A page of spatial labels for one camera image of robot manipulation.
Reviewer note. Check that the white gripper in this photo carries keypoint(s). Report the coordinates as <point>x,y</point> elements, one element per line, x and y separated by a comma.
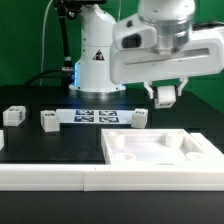
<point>202,55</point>

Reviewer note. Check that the white square table top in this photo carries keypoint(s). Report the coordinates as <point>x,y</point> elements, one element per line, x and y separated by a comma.
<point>156,146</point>

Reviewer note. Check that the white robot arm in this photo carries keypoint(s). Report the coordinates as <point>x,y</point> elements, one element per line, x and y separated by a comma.
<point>159,42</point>

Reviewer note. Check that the tag marker sheet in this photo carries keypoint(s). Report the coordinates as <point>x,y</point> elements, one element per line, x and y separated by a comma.
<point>88,116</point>

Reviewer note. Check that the white block left edge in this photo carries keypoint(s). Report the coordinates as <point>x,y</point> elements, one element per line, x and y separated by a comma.
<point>1,139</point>

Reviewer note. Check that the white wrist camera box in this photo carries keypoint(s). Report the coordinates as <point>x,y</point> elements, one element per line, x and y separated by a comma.
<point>133,35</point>

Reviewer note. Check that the white fence wall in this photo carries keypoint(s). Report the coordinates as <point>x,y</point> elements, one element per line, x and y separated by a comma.
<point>192,176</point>

